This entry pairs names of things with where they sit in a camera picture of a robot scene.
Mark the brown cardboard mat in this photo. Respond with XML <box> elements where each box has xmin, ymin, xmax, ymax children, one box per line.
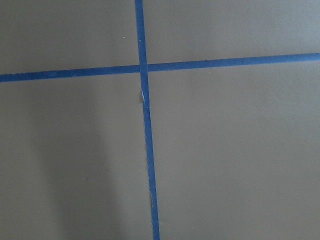
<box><xmin>0</xmin><ymin>0</ymin><xmax>320</xmax><ymax>240</ymax></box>

